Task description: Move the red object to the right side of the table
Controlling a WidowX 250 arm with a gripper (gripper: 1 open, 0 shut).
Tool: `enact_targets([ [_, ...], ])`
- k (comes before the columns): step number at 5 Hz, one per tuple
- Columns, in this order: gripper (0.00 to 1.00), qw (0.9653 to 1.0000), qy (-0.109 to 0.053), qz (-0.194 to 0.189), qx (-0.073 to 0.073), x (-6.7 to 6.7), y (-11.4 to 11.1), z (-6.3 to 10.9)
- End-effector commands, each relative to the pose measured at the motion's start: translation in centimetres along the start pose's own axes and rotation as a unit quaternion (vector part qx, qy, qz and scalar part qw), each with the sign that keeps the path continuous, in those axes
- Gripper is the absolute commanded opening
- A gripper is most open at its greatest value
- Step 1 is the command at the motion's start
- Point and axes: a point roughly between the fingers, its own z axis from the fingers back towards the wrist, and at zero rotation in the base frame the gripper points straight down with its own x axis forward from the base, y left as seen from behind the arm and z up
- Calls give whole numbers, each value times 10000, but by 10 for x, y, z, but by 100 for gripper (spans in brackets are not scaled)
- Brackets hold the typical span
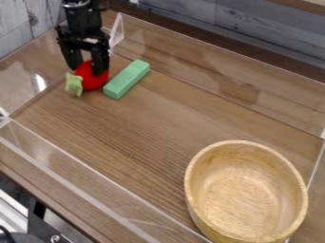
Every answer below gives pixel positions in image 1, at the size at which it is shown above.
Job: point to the black metal table mount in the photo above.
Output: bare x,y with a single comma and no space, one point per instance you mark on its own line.
50,227

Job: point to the green rectangular block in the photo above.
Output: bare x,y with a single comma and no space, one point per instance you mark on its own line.
126,79

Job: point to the red plush strawberry toy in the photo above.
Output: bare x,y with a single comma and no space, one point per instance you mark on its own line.
82,80

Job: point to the clear acrylic enclosure wall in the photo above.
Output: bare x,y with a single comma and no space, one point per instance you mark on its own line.
103,160

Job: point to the light wooden bowl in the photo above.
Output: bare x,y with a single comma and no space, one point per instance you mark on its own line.
246,194

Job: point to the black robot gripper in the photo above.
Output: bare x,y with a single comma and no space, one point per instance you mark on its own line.
82,34

